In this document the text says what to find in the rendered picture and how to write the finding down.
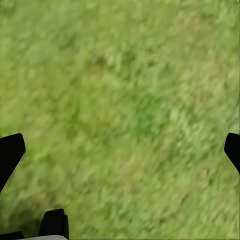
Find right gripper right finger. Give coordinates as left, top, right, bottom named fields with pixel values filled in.
left=224, top=133, right=240, bottom=173

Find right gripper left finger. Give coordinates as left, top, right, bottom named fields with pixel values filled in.
left=0, top=133, right=26, bottom=192

